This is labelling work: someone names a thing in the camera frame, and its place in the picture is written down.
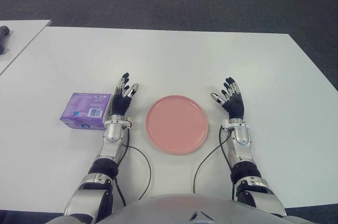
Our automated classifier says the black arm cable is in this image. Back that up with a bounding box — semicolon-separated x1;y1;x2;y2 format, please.
113;120;152;207
193;126;236;200

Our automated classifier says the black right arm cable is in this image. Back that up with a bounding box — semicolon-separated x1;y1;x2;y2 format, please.
193;126;236;200

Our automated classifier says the purple tissue paper pack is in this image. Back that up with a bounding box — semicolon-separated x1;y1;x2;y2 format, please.
59;92;112;131

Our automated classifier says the white side table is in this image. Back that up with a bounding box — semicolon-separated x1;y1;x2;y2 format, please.
0;20;51;77

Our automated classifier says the black object on side table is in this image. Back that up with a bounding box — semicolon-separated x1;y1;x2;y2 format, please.
0;25;11;55

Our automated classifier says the grey robot torso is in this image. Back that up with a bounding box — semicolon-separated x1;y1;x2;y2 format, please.
52;193;299;224

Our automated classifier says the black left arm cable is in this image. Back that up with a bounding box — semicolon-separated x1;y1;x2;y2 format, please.
113;120;152;207

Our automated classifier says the pink round plate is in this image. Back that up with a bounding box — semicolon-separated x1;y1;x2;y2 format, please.
145;95;209;155

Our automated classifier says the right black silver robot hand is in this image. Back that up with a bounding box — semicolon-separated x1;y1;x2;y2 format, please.
210;77;246;120

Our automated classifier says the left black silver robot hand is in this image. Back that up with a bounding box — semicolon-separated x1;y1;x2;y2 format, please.
112;71;140;117

